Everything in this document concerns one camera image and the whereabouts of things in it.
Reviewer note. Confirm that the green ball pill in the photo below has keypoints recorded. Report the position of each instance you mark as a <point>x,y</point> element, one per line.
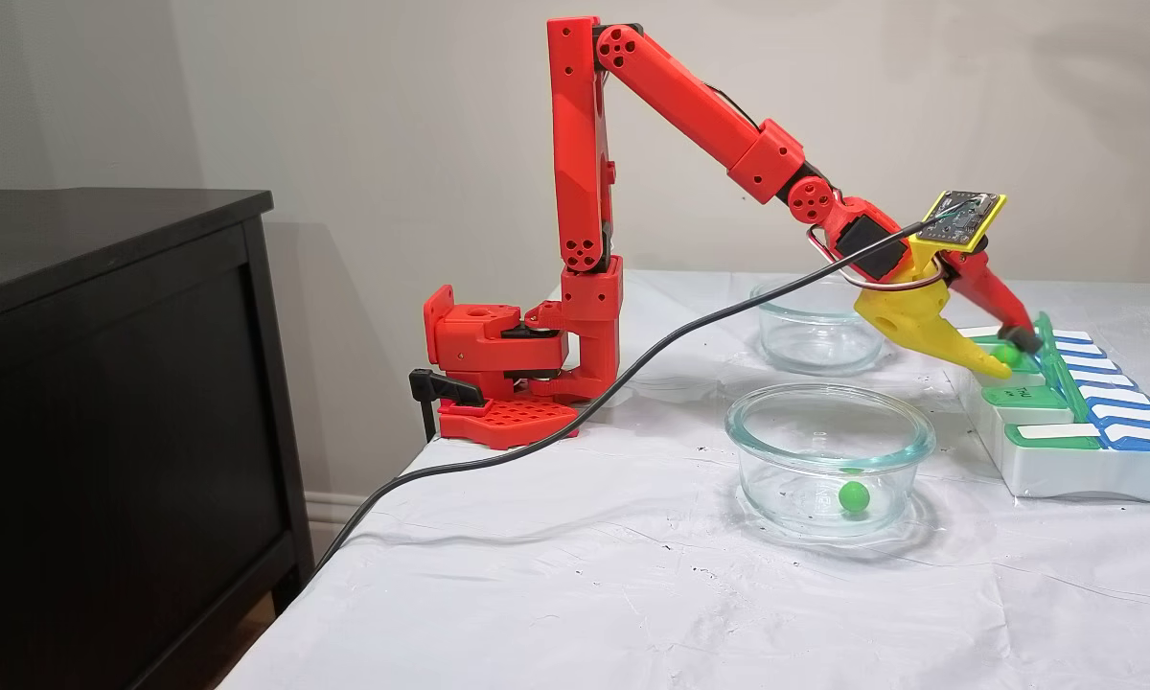
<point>854,495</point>
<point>1006,355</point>

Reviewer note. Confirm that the weekly pill organizer box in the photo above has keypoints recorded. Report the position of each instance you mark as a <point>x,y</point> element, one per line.
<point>1064,474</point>

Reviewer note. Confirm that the small clear glass bowl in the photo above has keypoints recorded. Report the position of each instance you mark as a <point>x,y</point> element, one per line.
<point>805,335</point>

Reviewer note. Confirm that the large clear glass bowl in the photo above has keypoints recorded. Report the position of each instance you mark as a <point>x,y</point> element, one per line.
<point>757,460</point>

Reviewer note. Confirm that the white tablecloth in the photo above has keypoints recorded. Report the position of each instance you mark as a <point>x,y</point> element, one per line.
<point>585,594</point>

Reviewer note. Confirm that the black table clamp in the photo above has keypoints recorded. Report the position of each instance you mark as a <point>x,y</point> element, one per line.
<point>441,386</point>

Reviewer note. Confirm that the white baseboard trim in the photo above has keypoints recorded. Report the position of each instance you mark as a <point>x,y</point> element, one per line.
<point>331,508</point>

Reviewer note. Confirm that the black wooden cabinet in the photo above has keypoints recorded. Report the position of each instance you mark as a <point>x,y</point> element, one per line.
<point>105,431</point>

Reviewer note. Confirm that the camera board on yellow mount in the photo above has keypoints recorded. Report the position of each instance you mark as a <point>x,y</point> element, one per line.
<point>963,220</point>

